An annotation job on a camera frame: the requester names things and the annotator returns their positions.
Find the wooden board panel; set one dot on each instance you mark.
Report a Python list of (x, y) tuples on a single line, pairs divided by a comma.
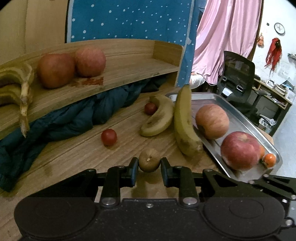
[(29, 26)]

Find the long yellow banana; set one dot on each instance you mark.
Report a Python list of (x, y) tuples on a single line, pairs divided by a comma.
[(187, 140)]

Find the yellowish red apple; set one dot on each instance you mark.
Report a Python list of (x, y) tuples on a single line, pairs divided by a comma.
[(212, 121)]

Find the metal tray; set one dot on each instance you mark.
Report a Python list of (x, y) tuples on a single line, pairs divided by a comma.
[(238, 122)]

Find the cluttered wooden desk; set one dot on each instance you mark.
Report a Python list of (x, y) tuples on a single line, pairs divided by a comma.
[(273, 105)]

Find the red cherry tomato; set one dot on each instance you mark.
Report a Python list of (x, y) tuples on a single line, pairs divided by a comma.
[(150, 108), (109, 137)]

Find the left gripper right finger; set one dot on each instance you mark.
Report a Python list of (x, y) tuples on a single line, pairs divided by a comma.
[(177, 176)]

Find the short curved yellow banana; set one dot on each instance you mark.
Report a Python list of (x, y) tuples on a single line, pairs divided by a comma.
[(161, 119)]

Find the wooden desk shelf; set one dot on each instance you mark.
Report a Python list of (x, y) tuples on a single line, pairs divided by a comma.
[(127, 61)]

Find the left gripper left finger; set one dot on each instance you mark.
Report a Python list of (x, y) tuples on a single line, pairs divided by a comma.
[(119, 176)]

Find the dark teal cloth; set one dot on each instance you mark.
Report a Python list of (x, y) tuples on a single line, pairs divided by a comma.
[(18, 152)]

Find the upper shelf banana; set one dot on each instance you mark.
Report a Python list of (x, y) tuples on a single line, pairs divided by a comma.
[(20, 74)]

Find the red hanging decoration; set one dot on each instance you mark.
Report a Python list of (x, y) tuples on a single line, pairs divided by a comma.
[(274, 54)]

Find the wall clock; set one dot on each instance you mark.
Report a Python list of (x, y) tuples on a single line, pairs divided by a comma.
[(279, 28)]

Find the shelf apple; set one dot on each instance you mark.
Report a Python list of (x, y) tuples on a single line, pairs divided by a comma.
[(90, 61), (55, 70)]

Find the red pink apple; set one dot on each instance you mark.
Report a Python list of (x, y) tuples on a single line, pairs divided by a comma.
[(240, 151)]

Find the brown kiwi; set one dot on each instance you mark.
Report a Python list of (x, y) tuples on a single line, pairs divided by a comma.
[(149, 160)]

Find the right shelf apple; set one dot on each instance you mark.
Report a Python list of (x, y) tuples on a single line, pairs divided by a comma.
[(90, 61)]

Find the pink curtain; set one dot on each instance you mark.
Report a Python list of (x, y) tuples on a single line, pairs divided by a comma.
[(224, 26)]

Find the black office chair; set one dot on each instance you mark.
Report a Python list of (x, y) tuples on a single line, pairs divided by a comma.
[(236, 83)]

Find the blue starry fabric wardrobe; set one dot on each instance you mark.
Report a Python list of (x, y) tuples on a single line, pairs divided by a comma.
[(163, 20)]

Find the left shelf apple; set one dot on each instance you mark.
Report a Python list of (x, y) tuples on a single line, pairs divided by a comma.
[(55, 70)]

